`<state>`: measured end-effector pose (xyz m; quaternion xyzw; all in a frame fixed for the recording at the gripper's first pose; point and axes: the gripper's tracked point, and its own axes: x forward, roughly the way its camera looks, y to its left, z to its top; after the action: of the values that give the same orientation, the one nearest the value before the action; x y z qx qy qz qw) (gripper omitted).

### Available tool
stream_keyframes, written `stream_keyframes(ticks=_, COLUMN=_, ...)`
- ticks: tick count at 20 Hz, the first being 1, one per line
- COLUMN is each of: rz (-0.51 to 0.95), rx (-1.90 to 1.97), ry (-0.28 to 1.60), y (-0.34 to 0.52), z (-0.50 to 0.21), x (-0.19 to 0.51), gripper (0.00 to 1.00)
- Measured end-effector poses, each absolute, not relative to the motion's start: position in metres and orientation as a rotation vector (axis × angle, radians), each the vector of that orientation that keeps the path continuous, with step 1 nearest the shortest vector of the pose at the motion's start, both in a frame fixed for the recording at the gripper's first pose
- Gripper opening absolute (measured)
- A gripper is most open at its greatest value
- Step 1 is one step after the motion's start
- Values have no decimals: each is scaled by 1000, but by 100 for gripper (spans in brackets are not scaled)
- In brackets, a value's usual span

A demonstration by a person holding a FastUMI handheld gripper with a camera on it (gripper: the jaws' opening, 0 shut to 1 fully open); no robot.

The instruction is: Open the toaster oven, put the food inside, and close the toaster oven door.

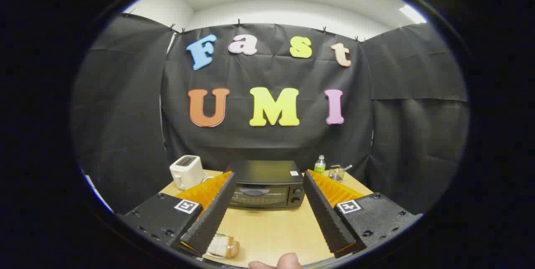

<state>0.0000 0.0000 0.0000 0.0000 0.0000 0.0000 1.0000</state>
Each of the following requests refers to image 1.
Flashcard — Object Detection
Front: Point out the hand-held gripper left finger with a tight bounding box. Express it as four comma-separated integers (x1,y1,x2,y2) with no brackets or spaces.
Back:
117,171,235,258

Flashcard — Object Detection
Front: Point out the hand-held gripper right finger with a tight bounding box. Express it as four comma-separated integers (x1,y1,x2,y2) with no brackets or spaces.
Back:
303,169,423,259

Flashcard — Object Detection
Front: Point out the white bread sandwich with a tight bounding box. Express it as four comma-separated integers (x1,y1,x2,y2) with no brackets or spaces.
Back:
208,234,241,259

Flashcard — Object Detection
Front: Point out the black toaster oven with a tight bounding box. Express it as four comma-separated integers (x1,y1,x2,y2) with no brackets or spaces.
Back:
226,160,306,209

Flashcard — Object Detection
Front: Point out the white pop-up toaster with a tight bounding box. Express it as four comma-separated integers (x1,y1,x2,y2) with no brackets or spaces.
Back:
169,155,207,190

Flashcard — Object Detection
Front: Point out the small white plastic tray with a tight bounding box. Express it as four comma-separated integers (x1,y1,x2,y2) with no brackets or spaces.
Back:
204,232,234,260

